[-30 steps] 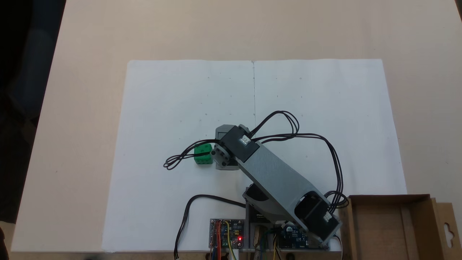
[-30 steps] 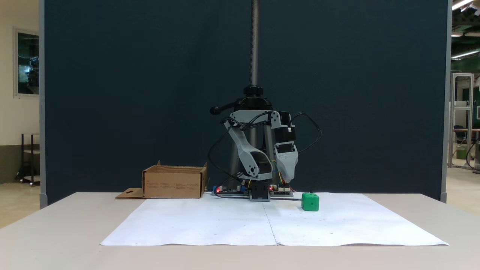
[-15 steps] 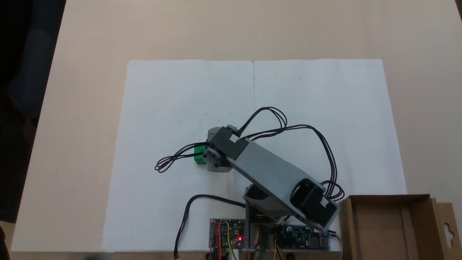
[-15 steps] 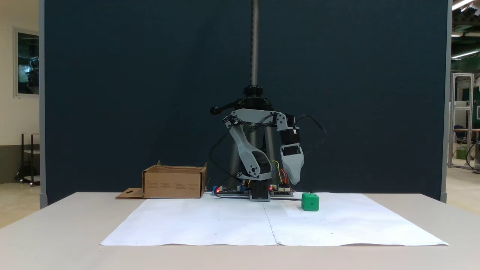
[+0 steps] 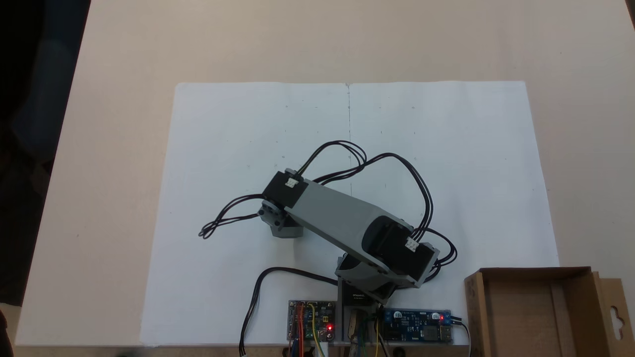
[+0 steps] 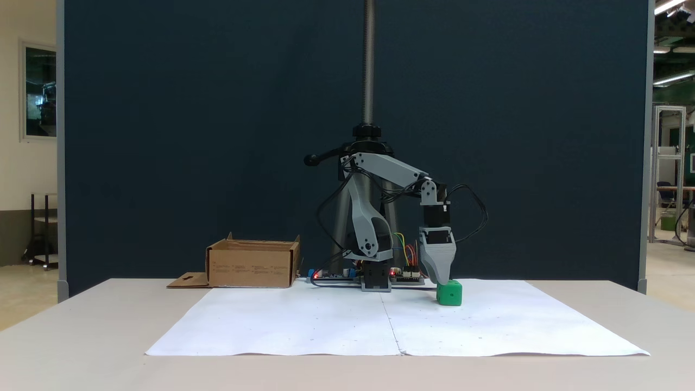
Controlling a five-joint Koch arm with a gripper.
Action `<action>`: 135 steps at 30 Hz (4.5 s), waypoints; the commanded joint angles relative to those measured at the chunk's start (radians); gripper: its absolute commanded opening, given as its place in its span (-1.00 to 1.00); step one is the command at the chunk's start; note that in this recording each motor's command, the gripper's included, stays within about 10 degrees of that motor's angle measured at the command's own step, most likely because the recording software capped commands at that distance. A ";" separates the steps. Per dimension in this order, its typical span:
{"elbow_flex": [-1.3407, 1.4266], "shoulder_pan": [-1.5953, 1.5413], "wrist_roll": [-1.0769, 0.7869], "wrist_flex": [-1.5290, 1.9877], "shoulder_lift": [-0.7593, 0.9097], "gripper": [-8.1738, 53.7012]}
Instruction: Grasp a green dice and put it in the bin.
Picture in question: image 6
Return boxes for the black looped gripper cable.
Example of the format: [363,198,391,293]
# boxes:
[445,184,489,244]

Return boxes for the green dice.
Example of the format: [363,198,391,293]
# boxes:
[437,279,464,307]

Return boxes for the framed wall window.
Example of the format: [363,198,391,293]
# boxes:
[20,39,58,143]

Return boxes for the black and silver tripod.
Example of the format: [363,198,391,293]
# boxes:
[303,0,406,268]

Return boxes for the white paper sheet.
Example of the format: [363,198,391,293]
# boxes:
[145,279,651,358]

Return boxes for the blue circuit board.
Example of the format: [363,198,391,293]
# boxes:
[307,268,362,285]

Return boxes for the aluminium profile frame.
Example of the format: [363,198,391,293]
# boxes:
[648,105,688,245]

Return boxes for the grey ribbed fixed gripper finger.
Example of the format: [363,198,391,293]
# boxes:
[426,251,457,286]

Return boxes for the yellow wire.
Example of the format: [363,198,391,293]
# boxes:
[393,232,409,268]

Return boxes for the dark blue partition panel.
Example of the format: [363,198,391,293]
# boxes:
[56,0,655,297]

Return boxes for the brown cardboard box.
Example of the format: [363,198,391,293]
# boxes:
[167,232,301,289]

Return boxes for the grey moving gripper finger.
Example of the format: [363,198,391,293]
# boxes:
[419,234,440,286]

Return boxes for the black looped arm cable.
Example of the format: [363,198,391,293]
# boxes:
[316,168,357,267]

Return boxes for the black shelf cart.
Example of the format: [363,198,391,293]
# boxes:
[22,192,59,271]

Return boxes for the circuit board with coloured wires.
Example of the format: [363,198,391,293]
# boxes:
[391,265,426,286]

